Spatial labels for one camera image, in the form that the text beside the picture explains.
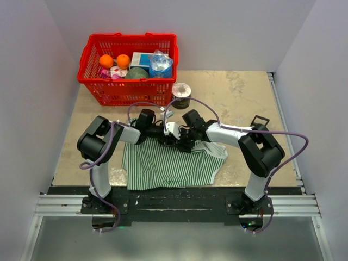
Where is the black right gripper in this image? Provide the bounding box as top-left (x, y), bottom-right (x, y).
top-left (173, 126), bottom-right (197, 153)

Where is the green white striped garment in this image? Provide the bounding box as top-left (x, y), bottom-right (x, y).
top-left (122, 138), bottom-right (228, 190)

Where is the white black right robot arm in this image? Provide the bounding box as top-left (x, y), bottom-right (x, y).
top-left (170, 110), bottom-right (285, 214)

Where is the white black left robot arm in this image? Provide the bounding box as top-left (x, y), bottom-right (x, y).
top-left (77, 109), bottom-right (178, 213)

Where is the red plastic shopping basket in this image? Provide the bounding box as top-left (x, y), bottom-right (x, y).
top-left (77, 33), bottom-right (179, 106)

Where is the black wrapped toilet roll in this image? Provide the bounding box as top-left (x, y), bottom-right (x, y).
top-left (172, 83), bottom-right (191, 109)

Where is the green melon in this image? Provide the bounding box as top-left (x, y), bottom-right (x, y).
top-left (125, 67), bottom-right (150, 79)

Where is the blue wrapped tissue pack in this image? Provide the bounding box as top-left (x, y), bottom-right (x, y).
top-left (149, 50), bottom-right (173, 79)

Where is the pink white snack packet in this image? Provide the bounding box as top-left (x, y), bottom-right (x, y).
top-left (99, 66), bottom-right (128, 80)

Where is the white blue carton box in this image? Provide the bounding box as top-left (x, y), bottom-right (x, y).
top-left (129, 52), bottom-right (153, 71)

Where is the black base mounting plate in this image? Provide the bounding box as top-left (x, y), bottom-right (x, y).
top-left (35, 187), bottom-right (314, 229)

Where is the right orange fruit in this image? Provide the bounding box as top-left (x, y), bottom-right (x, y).
top-left (116, 54), bottom-right (131, 70)

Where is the orange fruit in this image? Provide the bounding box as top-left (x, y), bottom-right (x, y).
top-left (99, 54), bottom-right (114, 69)
top-left (116, 54), bottom-right (131, 70)

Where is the left orange fruit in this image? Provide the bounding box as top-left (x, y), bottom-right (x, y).
top-left (99, 54), bottom-right (114, 69)

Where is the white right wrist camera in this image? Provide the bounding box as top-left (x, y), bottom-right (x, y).
top-left (164, 122), bottom-right (181, 140)

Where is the small black square frame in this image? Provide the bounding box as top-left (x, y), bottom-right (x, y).
top-left (250, 115), bottom-right (270, 127)

